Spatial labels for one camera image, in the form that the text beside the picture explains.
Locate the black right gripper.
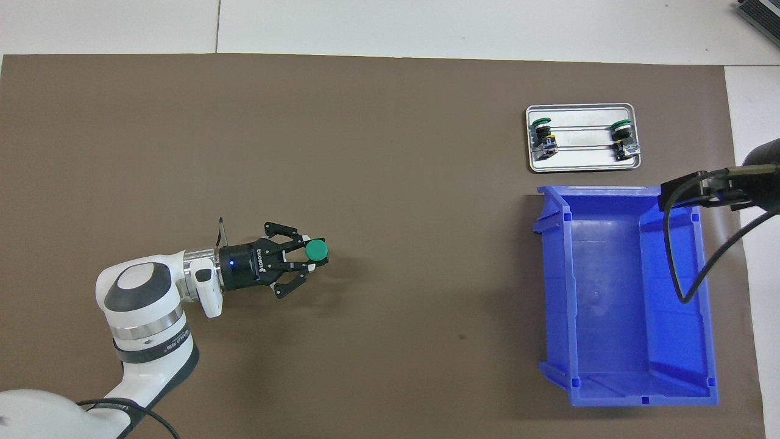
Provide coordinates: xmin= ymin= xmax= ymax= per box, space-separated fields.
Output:
xmin=660 ymin=139 xmax=780 ymax=213

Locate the brown table mat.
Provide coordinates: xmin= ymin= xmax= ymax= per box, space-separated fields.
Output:
xmin=0 ymin=54 xmax=767 ymax=439

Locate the grey metal tray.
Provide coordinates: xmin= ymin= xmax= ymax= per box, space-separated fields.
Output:
xmin=525 ymin=103 xmax=642 ymax=172

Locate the grey ribbed device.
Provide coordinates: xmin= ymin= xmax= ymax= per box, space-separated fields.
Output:
xmin=734 ymin=0 xmax=780 ymax=31

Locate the green push button switch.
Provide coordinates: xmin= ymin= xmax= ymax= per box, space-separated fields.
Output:
xmin=530 ymin=117 xmax=559 ymax=158
xmin=611 ymin=120 xmax=642 ymax=161
xmin=303 ymin=239 xmax=330 ymax=269

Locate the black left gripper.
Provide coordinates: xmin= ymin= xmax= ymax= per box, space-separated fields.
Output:
xmin=218 ymin=221 xmax=330 ymax=300

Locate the blue plastic storage bin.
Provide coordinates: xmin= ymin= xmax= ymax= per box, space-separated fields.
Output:
xmin=533 ymin=185 xmax=720 ymax=408

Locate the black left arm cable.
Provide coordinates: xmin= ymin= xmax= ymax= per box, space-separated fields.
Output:
xmin=76 ymin=216 xmax=227 ymax=439

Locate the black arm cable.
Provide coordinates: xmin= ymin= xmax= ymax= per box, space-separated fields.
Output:
xmin=76 ymin=216 xmax=227 ymax=439
xmin=663 ymin=165 xmax=780 ymax=304

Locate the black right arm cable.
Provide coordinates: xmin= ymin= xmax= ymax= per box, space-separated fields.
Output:
xmin=663 ymin=165 xmax=780 ymax=304

